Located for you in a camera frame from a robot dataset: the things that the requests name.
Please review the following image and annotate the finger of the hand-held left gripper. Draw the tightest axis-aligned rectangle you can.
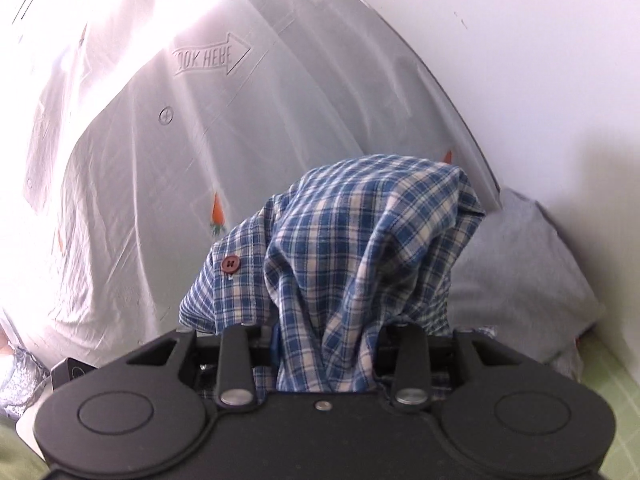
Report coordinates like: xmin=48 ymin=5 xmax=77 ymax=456
xmin=50 ymin=357 xmax=96 ymax=392

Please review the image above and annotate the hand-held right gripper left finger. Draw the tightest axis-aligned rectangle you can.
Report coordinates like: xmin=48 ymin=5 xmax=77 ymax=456
xmin=125 ymin=324 xmax=281 ymax=413

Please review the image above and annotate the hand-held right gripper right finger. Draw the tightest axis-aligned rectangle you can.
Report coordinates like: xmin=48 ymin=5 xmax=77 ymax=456
xmin=375 ymin=322 xmax=523 ymax=409

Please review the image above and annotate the blue plaid shirt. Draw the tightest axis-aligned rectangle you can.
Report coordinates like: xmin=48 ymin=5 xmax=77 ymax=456
xmin=177 ymin=154 xmax=487 ymax=393

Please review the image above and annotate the grey speckled cloth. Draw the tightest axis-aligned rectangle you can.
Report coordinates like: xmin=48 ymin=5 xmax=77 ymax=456
xmin=0 ymin=342 xmax=53 ymax=418

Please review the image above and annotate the dull green cloth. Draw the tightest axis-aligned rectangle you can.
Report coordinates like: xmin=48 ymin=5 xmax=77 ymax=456
xmin=0 ymin=410 xmax=48 ymax=480

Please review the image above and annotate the light grey folded garment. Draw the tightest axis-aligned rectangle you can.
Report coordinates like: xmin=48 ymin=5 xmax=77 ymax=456
xmin=445 ymin=187 xmax=608 ymax=376

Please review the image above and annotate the white carrot print curtain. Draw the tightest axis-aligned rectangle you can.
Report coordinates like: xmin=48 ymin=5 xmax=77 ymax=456
xmin=0 ymin=0 xmax=501 ymax=361

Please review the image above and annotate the green grid mat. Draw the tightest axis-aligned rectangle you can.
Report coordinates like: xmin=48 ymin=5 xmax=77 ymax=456
xmin=575 ymin=332 xmax=640 ymax=480

